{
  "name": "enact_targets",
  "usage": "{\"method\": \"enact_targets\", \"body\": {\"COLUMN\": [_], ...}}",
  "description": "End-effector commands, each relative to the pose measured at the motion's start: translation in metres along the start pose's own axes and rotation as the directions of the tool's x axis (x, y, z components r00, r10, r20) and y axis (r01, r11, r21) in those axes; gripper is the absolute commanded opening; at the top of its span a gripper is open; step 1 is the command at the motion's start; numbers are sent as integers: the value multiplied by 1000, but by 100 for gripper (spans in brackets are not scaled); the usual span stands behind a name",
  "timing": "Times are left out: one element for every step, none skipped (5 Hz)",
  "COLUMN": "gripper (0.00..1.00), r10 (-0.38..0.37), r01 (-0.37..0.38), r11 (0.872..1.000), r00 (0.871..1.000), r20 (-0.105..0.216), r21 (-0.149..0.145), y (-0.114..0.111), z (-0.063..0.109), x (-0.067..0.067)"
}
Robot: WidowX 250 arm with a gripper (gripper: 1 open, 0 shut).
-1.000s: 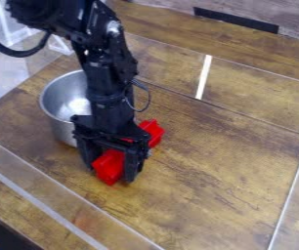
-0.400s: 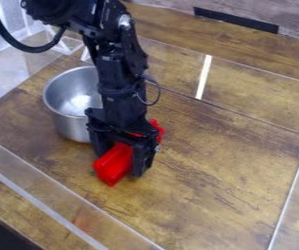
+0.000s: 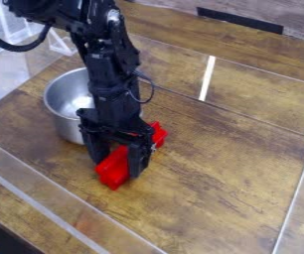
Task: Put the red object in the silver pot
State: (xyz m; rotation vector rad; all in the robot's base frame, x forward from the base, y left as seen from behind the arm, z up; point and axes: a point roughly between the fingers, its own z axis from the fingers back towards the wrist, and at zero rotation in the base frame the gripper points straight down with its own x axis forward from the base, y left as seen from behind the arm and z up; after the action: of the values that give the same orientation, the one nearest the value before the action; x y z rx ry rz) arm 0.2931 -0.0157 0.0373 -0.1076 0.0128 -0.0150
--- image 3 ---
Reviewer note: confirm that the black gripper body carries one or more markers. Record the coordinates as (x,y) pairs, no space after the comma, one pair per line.
(114,117)

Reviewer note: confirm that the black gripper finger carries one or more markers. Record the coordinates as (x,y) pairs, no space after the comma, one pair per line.
(138,157)
(96,146)

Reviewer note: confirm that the red rectangular block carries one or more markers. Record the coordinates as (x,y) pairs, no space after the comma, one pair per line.
(112,169)

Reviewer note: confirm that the silver metal pot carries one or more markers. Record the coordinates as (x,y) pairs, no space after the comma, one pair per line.
(66,95)

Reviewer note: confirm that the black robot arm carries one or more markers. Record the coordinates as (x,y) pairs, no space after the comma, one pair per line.
(95,24)

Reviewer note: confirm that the clear acrylic front panel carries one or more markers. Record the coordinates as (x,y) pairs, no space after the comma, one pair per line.
(82,220)

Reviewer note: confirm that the clear acrylic stand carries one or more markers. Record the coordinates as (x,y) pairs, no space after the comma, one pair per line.
(62,44)

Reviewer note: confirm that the black strip on table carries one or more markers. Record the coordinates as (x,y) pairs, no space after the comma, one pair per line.
(244,21)

